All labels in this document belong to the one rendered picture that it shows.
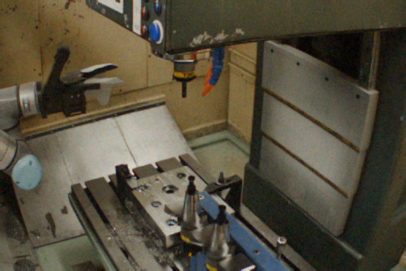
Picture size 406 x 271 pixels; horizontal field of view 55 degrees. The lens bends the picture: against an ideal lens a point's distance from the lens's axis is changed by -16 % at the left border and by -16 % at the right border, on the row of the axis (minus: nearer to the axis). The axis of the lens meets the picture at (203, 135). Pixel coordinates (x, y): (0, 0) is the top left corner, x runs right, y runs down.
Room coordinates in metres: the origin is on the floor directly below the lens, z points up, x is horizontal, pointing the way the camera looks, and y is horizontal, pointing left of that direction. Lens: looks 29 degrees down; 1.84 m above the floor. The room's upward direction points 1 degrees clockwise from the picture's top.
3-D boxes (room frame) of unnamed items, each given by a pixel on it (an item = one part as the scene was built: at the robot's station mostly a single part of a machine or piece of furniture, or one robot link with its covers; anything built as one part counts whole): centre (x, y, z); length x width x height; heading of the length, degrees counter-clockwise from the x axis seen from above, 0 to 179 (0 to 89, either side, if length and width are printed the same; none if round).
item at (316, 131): (1.22, -0.33, 1.16); 0.48 x 0.05 x 0.51; 31
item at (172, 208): (0.80, 0.05, 1.21); 0.07 x 0.05 x 0.01; 121
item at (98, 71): (0.96, 0.25, 1.45); 0.09 x 0.03 x 0.06; 135
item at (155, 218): (1.13, 0.07, 0.96); 0.29 x 0.23 x 0.05; 31
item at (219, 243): (0.65, -0.04, 1.26); 0.04 x 0.04 x 0.07
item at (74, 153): (1.55, 0.40, 0.75); 0.89 x 0.67 x 0.26; 121
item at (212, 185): (1.19, -0.07, 0.97); 0.13 x 0.03 x 0.15; 121
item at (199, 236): (0.70, -0.01, 1.21); 0.07 x 0.05 x 0.01; 121
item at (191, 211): (0.75, 0.02, 1.26); 0.04 x 0.04 x 0.07
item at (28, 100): (0.86, 0.40, 1.45); 0.08 x 0.05 x 0.08; 20
